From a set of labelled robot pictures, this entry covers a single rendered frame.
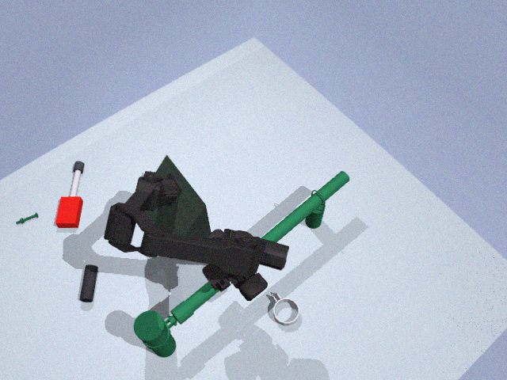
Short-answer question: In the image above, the dark grey cylinder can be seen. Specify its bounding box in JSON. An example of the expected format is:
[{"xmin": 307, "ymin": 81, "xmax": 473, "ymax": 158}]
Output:
[{"xmin": 79, "ymin": 264, "xmax": 97, "ymax": 302}]

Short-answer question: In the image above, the green bolt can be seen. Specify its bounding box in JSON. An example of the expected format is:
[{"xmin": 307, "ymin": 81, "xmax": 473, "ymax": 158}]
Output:
[{"xmin": 16, "ymin": 213, "xmax": 38, "ymax": 224}]

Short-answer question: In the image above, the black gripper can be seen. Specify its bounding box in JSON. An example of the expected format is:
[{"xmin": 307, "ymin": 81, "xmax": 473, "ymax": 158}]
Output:
[{"xmin": 203, "ymin": 229, "xmax": 268, "ymax": 301}]

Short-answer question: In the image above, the green cylindrical rod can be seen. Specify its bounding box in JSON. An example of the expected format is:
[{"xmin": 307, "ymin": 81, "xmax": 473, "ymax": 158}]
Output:
[{"xmin": 185, "ymin": 171, "xmax": 349, "ymax": 312}]

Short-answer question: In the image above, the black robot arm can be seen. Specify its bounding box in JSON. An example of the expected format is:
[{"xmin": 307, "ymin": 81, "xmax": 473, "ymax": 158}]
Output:
[{"xmin": 104, "ymin": 171, "xmax": 289, "ymax": 291}]

